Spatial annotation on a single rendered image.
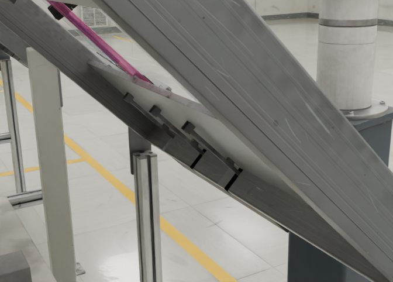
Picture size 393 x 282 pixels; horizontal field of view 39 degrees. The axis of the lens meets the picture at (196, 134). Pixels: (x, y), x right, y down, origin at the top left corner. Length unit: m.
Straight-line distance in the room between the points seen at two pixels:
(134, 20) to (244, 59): 0.08
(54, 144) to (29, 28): 0.45
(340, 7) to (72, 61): 0.54
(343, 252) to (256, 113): 0.34
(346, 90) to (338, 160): 0.79
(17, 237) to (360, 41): 0.75
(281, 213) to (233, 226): 1.52
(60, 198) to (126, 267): 0.66
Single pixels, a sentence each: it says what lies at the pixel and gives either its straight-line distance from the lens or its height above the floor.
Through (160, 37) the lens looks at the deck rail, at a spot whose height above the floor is 0.97.
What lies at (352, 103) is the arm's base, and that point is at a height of 0.73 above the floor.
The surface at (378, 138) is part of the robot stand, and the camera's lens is 1.26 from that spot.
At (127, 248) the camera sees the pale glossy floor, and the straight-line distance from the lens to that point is 2.14.
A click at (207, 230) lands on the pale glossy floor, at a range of 2.24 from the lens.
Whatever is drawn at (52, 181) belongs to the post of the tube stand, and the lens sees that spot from 1.41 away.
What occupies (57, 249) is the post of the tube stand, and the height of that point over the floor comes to 0.33.
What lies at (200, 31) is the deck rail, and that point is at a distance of 0.33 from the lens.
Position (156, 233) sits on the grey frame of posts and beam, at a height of 0.47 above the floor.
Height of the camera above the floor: 1.01
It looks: 17 degrees down
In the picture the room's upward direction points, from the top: 1 degrees counter-clockwise
